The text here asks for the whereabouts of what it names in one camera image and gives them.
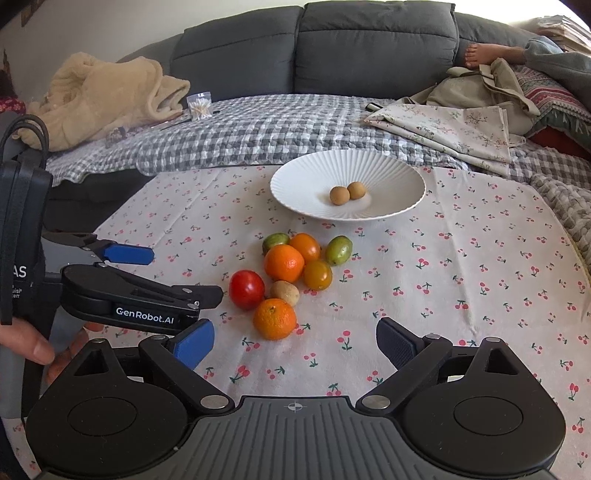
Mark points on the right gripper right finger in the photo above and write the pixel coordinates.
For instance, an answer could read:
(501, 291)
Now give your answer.
(417, 361)

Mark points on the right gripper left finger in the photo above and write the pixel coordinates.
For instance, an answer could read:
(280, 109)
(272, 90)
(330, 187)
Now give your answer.
(170, 362)

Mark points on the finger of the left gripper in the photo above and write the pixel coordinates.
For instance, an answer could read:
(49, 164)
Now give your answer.
(61, 248)
(193, 344)

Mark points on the red tomato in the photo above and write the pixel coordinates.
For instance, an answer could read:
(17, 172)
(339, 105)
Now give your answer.
(246, 289)

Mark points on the large orange front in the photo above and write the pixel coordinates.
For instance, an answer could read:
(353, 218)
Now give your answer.
(274, 319)

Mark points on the large orange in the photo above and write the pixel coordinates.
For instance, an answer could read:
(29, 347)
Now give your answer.
(284, 263)
(274, 319)

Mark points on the brown kiwi fruit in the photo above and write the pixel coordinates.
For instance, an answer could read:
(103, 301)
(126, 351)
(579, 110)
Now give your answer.
(285, 291)

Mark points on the yellow orange tomato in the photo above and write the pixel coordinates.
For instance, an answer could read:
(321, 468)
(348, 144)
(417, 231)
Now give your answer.
(317, 275)

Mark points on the green fruit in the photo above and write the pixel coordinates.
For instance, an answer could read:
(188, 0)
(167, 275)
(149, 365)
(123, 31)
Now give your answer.
(274, 240)
(338, 250)

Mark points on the person's left hand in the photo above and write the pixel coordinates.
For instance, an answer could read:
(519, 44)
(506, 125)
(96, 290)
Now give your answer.
(23, 339)

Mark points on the cherry print tablecloth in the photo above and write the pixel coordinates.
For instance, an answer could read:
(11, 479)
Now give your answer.
(478, 257)

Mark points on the small orange tomato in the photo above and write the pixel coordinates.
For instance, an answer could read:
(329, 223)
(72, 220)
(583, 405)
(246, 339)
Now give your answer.
(307, 246)

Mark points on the beige fleece blanket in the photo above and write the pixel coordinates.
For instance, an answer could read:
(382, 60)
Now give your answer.
(89, 98)

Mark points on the clear bag of swabs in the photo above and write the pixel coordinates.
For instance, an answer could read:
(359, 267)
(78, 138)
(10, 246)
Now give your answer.
(199, 105)

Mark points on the brown longan right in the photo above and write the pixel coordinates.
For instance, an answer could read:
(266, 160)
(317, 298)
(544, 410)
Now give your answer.
(356, 190)

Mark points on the brown longan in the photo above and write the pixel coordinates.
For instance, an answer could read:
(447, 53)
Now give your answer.
(356, 190)
(339, 195)

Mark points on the brown longan left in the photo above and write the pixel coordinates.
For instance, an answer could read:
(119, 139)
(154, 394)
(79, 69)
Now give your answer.
(339, 195)

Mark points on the grey checkered quilt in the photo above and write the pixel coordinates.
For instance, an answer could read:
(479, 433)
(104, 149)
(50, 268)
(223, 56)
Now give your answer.
(257, 130)

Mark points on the white ribbed plate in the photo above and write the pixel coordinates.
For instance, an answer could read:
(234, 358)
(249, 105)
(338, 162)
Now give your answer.
(303, 185)

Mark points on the grey woven blanket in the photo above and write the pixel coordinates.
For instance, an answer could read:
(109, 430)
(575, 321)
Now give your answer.
(572, 206)

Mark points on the floral folded cloth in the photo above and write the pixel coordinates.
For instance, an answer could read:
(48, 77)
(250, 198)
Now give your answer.
(477, 136)

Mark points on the beige canvas bag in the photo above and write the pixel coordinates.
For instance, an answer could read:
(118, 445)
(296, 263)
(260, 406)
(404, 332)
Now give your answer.
(487, 85)

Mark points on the patterned red green pillow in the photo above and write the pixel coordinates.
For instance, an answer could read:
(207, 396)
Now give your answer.
(564, 122)

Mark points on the dark grey sofa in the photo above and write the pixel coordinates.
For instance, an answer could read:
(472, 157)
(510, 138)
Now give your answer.
(365, 49)

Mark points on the person's bare foot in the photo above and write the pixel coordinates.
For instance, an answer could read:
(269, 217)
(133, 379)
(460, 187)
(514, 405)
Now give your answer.
(478, 54)

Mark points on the grey blue garment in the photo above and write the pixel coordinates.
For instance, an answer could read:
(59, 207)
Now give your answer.
(571, 69)

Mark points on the stack of papers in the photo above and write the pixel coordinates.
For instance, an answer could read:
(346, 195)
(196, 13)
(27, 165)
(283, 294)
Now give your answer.
(567, 34)

